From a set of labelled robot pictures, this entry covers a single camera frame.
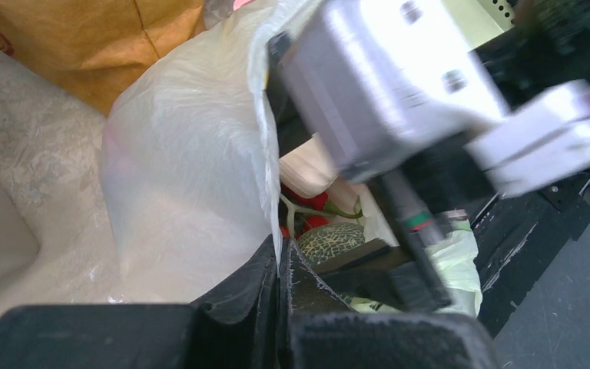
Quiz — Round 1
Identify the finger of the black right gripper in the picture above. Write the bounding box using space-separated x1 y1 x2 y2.
320 173 450 312

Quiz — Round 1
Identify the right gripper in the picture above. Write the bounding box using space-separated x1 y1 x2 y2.
274 0 590 215

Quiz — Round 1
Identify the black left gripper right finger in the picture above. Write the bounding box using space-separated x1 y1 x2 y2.
280 240 500 368

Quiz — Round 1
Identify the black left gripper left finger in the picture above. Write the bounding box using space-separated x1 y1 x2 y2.
0 238 277 368

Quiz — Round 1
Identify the green plastic grocery bag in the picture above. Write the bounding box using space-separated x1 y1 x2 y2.
100 0 483 317

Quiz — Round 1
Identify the toy melon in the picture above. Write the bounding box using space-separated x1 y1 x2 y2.
297 223 365 266

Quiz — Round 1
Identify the green plastic basket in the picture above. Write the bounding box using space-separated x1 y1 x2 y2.
442 0 514 48

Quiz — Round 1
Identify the toy lychee bunch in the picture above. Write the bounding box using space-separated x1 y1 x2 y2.
280 184 330 239

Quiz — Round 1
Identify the toy napa cabbage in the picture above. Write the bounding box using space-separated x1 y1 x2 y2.
280 135 367 211

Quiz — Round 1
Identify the brown paper tote bag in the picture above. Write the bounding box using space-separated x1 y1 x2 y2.
0 0 205 115

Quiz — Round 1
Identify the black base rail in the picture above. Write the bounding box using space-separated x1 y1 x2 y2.
468 169 590 336

